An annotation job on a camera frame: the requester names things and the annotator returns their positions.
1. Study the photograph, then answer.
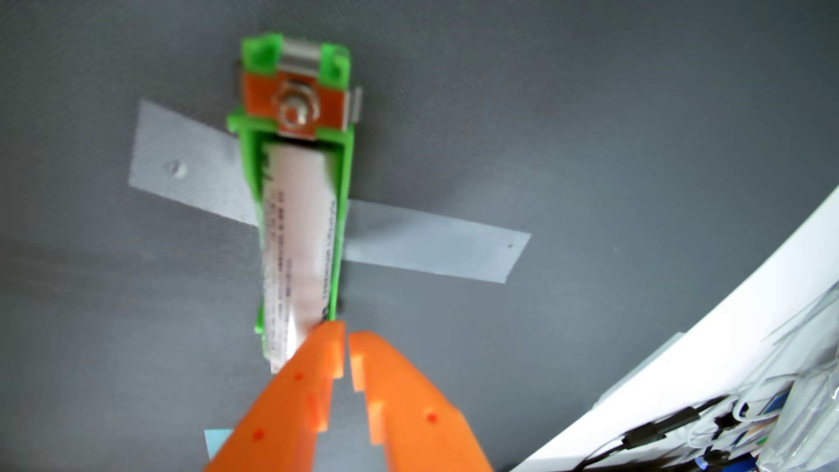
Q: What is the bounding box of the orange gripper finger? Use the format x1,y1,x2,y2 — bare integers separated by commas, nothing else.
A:
348,330,494,472
205,320,346,472

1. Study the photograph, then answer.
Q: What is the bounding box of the white cylindrical battery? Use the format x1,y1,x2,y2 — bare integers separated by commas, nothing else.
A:
261,143,338,375

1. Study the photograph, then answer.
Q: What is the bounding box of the green battery holder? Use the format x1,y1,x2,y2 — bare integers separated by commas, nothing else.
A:
226,33,363,338

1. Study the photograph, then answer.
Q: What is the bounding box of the light blue tape piece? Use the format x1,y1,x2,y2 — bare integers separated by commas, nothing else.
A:
204,429,235,461

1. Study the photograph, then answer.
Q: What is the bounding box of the wide grey tape strip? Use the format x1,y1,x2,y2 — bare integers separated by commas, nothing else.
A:
128,98,532,285

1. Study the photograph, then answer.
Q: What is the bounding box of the dark grey table mat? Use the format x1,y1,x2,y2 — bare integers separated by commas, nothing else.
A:
0,0,839,472

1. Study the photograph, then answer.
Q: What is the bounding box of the clear plastic bag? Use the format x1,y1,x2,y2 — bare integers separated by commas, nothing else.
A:
734,278,839,472

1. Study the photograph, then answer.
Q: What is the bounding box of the black cable with adapter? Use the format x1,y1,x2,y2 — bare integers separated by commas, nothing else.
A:
570,393,728,472

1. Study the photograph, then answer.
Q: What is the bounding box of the black cable with blue plug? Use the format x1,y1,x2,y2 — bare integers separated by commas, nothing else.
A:
695,446,761,472

